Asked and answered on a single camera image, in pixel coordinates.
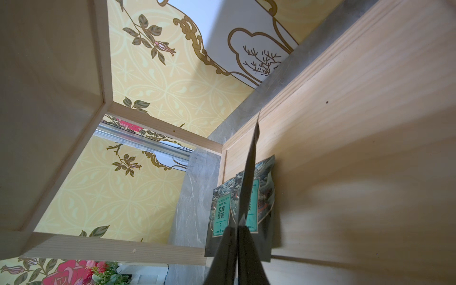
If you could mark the green tea bag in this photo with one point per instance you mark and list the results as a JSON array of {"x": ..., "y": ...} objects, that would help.
[
  {"x": 220, "y": 216},
  {"x": 248, "y": 178},
  {"x": 262, "y": 203}
]

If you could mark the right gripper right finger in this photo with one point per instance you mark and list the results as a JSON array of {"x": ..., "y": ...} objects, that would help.
[{"x": 250, "y": 269}]

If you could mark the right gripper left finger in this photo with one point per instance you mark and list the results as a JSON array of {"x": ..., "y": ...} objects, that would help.
[{"x": 223, "y": 267}]

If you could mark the artificial flower bouquet in vase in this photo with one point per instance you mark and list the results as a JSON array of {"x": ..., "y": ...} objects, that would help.
[{"x": 114, "y": 273}]

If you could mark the wooden two-tier shelf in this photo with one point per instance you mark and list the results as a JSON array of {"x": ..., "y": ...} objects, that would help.
[{"x": 119, "y": 119}]

